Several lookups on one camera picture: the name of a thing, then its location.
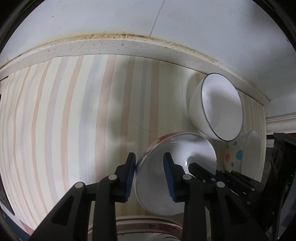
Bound small bowl coloured dots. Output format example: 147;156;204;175
223;130;261;179

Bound white bowl dark rim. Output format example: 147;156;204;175
188;73;243;142

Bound striped table mat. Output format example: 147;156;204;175
0;54;266;232

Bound white bowl red pattern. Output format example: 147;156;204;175
135;133;217;216

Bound white plate pink flowers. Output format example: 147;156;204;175
116;216;182;241

